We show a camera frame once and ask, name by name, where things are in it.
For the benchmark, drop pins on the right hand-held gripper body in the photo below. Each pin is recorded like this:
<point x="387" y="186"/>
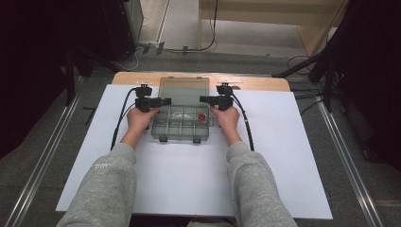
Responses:
<point x="224" y="100"/>

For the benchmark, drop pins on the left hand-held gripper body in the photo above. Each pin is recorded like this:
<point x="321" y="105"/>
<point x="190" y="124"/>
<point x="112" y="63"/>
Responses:
<point x="144" y="101"/>

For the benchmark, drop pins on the clear plastic compartment box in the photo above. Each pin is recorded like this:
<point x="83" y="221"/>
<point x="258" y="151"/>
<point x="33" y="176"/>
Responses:
<point x="181" y="126"/>

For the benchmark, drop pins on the person's left hand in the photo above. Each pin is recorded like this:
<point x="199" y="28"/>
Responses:
<point x="140" y="121"/>

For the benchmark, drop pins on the person's right hand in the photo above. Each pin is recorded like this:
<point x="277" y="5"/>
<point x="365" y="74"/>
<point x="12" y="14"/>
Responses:
<point x="228" y="121"/>

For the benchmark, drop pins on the wooden table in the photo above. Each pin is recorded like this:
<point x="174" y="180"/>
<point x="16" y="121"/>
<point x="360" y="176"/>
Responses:
<point x="265" y="84"/>

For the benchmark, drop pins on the white table board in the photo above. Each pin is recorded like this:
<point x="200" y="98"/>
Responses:
<point x="283" y="142"/>

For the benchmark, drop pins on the dark cabinet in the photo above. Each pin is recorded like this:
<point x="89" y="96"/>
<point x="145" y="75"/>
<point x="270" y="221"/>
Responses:
<point x="123" y="28"/>

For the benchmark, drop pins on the black metal stand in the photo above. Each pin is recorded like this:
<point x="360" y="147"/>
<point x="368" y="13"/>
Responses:
<point x="69" y="78"/>
<point x="296" y="66"/>

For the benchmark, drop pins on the light wooden furniture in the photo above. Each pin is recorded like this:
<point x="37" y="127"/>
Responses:
<point x="268" y="12"/>

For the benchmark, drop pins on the dark curtain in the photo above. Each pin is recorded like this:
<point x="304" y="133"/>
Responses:
<point x="372" y="78"/>
<point x="31" y="63"/>

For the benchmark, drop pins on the aluminium floor rail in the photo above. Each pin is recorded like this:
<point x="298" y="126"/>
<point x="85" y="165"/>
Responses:
<point x="346" y="164"/>
<point x="41" y="164"/>

